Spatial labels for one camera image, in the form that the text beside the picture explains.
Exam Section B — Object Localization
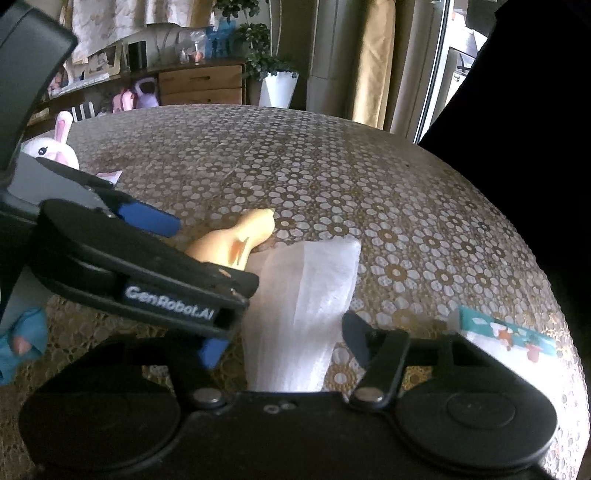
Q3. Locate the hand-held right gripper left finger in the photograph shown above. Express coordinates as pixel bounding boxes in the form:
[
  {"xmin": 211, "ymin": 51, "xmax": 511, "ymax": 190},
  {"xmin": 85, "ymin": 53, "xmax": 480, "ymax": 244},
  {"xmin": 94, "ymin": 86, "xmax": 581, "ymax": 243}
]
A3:
[{"xmin": 95, "ymin": 333, "xmax": 232, "ymax": 410}]

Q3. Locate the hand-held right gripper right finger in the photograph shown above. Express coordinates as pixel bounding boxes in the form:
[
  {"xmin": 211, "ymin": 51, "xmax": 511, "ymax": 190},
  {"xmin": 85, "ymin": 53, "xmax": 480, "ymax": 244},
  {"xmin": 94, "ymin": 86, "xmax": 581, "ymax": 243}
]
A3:
[{"xmin": 342, "ymin": 311, "xmax": 491, "ymax": 409}]

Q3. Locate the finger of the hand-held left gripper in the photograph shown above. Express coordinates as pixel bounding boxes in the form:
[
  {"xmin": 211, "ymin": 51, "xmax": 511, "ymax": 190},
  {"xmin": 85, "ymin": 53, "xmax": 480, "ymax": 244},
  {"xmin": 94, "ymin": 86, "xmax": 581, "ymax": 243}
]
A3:
[
  {"xmin": 85, "ymin": 184, "xmax": 182, "ymax": 239},
  {"xmin": 182, "ymin": 252, "xmax": 260, "ymax": 300}
]

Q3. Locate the white gauze cloth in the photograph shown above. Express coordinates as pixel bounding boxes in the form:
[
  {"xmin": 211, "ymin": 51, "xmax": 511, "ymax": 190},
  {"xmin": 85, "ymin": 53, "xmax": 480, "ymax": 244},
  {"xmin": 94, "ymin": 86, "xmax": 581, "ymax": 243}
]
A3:
[{"xmin": 242, "ymin": 237, "xmax": 362, "ymax": 394}]

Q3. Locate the yellow rubber duck toy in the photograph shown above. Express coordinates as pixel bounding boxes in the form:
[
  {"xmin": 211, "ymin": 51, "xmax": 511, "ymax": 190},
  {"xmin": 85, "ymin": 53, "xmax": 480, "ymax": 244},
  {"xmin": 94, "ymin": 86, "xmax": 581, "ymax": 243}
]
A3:
[{"xmin": 185, "ymin": 208, "xmax": 277, "ymax": 271}]

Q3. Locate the white keyboard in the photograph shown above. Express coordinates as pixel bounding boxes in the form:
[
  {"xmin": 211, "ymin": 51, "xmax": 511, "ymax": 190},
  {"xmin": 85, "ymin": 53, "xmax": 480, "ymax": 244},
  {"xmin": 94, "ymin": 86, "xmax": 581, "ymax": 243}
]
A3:
[{"xmin": 60, "ymin": 75, "xmax": 110, "ymax": 89}]

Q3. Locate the white pink bunny plush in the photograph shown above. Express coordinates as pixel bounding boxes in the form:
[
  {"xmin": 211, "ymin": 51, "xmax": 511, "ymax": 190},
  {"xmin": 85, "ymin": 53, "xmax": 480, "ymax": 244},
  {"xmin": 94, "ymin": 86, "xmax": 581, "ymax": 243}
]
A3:
[{"xmin": 21, "ymin": 111, "xmax": 123, "ymax": 184}]

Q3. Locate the pink toy bag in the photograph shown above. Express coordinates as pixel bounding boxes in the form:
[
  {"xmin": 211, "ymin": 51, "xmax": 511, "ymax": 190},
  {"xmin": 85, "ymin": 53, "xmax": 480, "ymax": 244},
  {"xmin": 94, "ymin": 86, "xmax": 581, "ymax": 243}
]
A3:
[{"xmin": 112, "ymin": 90, "xmax": 137, "ymax": 113}]

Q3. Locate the black speaker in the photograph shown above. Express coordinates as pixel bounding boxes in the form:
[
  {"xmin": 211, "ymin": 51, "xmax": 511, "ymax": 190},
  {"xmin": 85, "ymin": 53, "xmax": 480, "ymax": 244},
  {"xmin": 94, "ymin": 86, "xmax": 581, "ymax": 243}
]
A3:
[{"xmin": 128, "ymin": 41, "xmax": 147, "ymax": 71}]

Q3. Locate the hanging patterned cloth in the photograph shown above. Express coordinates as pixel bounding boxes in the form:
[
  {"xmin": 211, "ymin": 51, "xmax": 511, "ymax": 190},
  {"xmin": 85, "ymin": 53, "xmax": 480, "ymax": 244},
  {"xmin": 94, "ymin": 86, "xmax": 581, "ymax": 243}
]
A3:
[{"xmin": 60, "ymin": 0, "xmax": 216, "ymax": 64}]

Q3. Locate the purple kettlebell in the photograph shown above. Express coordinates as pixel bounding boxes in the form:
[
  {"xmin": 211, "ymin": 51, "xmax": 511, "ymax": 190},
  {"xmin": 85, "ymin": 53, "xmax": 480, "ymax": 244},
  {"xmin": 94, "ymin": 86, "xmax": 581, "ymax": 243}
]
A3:
[{"xmin": 133, "ymin": 78, "xmax": 160, "ymax": 108}]

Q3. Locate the wooden sideboard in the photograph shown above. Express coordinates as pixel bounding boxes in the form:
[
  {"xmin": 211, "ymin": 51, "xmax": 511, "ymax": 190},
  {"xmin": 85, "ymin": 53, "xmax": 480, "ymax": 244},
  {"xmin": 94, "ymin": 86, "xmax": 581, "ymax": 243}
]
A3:
[{"xmin": 28, "ymin": 60, "xmax": 246, "ymax": 126}]

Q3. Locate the white teal patterned packet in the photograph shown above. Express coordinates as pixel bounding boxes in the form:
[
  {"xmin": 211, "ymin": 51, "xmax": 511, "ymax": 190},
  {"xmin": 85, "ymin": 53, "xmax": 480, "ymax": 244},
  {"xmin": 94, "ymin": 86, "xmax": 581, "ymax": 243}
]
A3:
[{"xmin": 445, "ymin": 306, "xmax": 556, "ymax": 366}]

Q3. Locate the clear bag with toys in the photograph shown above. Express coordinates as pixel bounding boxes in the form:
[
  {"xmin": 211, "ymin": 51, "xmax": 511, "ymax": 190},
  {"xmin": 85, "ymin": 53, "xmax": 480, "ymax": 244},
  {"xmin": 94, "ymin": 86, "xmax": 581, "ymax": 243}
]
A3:
[{"xmin": 178, "ymin": 30, "xmax": 206, "ymax": 64}]

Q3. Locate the potted plant in white pot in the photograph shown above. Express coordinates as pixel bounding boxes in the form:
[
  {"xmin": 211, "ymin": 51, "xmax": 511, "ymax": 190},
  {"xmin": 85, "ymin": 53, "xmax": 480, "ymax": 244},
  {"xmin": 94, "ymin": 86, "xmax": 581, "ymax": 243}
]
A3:
[{"xmin": 215, "ymin": 0, "xmax": 302, "ymax": 110}]

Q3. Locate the blue figurine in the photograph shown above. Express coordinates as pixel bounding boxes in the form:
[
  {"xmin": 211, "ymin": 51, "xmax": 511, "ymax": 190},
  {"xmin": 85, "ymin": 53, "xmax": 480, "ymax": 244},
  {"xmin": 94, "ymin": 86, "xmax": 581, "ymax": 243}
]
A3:
[{"xmin": 205, "ymin": 21, "xmax": 234, "ymax": 59}]

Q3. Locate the grey curtain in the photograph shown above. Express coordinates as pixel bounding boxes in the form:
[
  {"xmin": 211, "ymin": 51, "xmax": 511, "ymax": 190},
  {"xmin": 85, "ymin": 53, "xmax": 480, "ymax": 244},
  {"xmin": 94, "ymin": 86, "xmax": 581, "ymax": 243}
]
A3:
[{"xmin": 307, "ymin": 0, "xmax": 356, "ymax": 121}]

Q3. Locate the yellow curtain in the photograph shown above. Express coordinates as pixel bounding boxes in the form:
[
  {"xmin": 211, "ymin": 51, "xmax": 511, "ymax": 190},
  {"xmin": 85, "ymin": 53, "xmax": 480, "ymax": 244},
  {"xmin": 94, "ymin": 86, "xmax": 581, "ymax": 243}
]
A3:
[{"xmin": 352, "ymin": 0, "xmax": 398, "ymax": 131}]

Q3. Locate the photo frame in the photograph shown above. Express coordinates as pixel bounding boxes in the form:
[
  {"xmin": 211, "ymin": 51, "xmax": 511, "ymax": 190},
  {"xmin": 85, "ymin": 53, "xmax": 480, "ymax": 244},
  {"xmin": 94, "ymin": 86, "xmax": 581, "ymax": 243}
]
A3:
[{"xmin": 85, "ymin": 45, "xmax": 122, "ymax": 77}]

